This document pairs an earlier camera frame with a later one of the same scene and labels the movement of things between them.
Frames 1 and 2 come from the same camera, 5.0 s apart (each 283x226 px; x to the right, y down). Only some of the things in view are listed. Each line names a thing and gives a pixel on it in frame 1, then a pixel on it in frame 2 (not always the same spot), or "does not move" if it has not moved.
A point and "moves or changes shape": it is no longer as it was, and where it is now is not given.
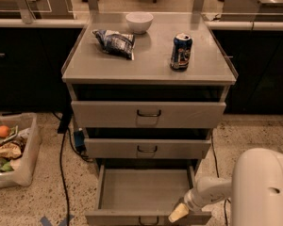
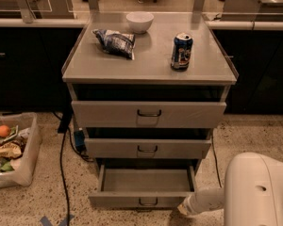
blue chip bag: (116, 43) does not move
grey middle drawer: (146, 148) does not move
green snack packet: (6, 167) does not move
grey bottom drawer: (143, 195) moves or changes shape
